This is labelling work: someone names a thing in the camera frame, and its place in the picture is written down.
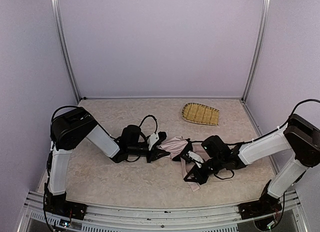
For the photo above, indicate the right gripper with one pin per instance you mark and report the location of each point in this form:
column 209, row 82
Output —
column 198, row 165

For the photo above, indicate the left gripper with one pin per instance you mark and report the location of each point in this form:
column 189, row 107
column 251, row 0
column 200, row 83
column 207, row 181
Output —
column 152, row 151

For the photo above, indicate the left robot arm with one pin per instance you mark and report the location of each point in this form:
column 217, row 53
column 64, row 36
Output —
column 69, row 129

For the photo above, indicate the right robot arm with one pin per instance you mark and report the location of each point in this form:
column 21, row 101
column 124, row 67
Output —
column 297, row 134

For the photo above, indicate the woven bamboo tray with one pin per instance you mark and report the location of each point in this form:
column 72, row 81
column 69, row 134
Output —
column 200, row 114

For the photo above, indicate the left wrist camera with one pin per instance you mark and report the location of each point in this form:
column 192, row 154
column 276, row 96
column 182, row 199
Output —
column 152, row 140

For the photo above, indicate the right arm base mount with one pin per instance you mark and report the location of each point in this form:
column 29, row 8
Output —
column 258, row 208

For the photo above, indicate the front aluminium rail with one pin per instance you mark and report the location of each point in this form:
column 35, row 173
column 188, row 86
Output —
column 100, row 218

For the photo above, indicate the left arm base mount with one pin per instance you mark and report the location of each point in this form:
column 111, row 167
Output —
column 68, row 209

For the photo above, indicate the right frame post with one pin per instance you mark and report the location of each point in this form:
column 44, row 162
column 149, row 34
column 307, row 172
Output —
column 257, row 50

